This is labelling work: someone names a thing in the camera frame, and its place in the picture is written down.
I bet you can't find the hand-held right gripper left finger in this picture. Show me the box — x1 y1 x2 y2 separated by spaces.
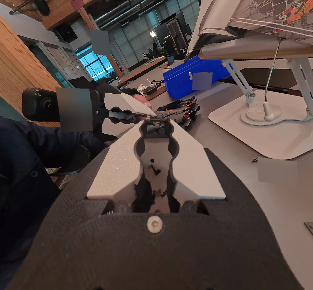
87 120 148 211

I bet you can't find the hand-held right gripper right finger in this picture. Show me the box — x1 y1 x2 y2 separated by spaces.
166 120 226 211

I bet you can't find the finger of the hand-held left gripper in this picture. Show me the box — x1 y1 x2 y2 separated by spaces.
104 92 157 125
101 119 123 139

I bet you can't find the person's left hand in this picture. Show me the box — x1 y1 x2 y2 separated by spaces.
133 95 150 111

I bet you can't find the black cabinet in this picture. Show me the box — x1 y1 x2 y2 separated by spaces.
154 11 193 51

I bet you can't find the blue plastic bin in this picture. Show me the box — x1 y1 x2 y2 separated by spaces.
163 55 233 100

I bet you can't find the lego instruction booklet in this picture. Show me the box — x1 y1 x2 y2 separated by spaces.
185 0 313 57

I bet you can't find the white book stand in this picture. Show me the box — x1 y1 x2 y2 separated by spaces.
198 37 313 160

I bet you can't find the page holder wire white tip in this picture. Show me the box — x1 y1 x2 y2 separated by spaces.
188 55 199 80
263 38 282 121

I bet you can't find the long wooden table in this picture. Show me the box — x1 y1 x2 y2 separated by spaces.
117 56 167 86

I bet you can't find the black wall speaker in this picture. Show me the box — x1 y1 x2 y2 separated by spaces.
57 24 79 43

